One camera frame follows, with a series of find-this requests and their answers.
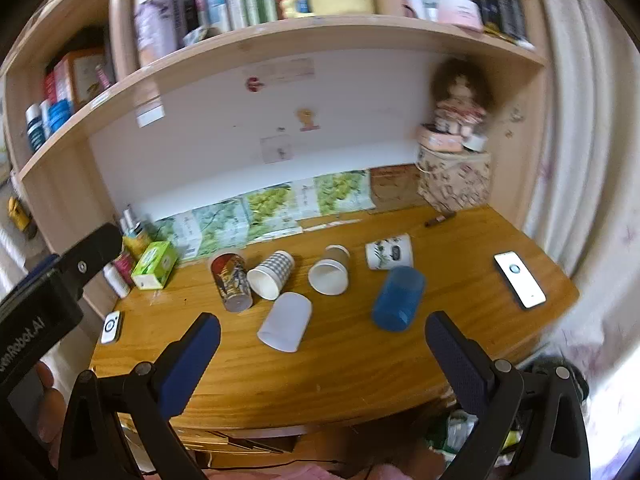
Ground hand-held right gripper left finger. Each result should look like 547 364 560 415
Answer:
57 312 222 480

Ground white floral curtain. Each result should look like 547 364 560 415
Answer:
520 0 640 461

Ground brown cardboard sheet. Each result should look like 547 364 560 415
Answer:
369 164 426 213

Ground blue plastic cup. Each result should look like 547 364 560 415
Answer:
371 266 427 332

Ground brown paper cup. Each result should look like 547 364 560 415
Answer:
307 244 350 296

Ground small white device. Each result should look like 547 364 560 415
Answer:
100 310 123 345

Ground floral storage box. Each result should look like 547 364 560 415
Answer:
416 144 493 214

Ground lilac white canister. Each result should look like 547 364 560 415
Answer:
133 0 179 67

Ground light blue bottle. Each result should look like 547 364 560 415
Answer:
41 99 75 133

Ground curly-haired doll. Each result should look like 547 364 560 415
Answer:
431 57 497 137

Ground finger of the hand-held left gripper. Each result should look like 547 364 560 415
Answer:
60 223 124 301

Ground red patterned paper cup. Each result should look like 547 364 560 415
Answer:
209 252 254 313

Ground white smartphone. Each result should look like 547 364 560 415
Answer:
494 251 547 310

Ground white mug with print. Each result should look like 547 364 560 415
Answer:
365 233 415 271

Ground dark blue bottle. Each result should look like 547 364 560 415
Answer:
25 104 49 154

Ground wooden bookshelf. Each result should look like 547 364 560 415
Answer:
0 0 551 306

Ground grey spray bottle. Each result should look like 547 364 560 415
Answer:
120 205 143 236

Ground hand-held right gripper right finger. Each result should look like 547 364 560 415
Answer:
424 311 591 480

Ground plastic bag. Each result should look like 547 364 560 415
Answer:
425 407 521 463

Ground white translucent plastic cup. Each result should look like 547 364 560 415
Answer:
257 291 313 353

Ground green carton box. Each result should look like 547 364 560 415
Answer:
131 240 179 291

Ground checkered paper cup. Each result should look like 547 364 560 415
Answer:
246 250 296 301

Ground pink packet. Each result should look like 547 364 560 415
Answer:
437 0 484 32

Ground green printed paper sheets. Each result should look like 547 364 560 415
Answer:
150 170 378 261

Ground pink flat box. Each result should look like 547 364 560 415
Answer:
417 125 465 153

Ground yellow toy truck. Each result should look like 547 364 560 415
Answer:
7 196 39 240

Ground orange box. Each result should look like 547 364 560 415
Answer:
54 49 115 111

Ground person's left hand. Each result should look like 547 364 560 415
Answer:
35 362 66 444

